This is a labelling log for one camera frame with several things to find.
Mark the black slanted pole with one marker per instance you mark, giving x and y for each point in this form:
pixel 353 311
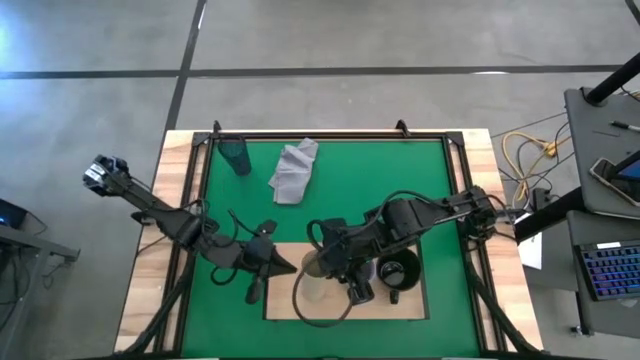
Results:
pixel 615 80

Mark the black power strip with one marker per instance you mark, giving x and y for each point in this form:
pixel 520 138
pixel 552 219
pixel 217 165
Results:
pixel 541 197

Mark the green table mat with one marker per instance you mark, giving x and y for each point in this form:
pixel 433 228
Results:
pixel 350 175

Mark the black mug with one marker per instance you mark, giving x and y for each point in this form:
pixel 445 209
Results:
pixel 407 281

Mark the grey metal desk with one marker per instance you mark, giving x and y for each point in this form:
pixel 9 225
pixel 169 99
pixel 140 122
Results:
pixel 30 250

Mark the white paper sheet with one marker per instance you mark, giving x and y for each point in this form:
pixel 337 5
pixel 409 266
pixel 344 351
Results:
pixel 532 250

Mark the grey folded cloth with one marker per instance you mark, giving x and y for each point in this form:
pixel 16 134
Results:
pixel 292 172

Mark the tablet with blue screen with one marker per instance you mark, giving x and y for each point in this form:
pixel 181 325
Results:
pixel 631 169

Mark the black pen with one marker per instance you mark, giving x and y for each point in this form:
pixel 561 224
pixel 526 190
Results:
pixel 625 126

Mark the black stand beam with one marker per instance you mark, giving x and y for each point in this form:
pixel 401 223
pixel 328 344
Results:
pixel 550 215

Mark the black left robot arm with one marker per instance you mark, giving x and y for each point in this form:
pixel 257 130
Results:
pixel 175 225

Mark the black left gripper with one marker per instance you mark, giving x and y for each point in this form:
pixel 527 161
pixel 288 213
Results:
pixel 259 257

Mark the backlit keyboard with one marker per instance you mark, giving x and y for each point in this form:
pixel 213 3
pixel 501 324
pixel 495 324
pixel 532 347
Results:
pixel 610 270

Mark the tall white cup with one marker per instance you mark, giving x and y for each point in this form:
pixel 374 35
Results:
pixel 312 289

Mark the smartphone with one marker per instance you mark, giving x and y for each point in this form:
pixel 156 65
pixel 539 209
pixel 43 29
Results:
pixel 612 182

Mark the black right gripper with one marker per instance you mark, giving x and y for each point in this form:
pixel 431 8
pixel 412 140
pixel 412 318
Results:
pixel 337 247

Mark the black table frame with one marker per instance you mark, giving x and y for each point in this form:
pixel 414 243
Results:
pixel 452 145

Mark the grey side desk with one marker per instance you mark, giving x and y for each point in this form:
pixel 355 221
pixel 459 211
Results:
pixel 595 130

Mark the faceted translucent tumbler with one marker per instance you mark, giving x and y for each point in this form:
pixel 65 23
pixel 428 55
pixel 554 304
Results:
pixel 236 155

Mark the wooden cutting board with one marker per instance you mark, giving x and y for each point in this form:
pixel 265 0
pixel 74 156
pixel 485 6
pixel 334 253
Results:
pixel 400 307

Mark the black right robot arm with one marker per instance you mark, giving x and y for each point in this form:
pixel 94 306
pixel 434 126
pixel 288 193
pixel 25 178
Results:
pixel 410 215

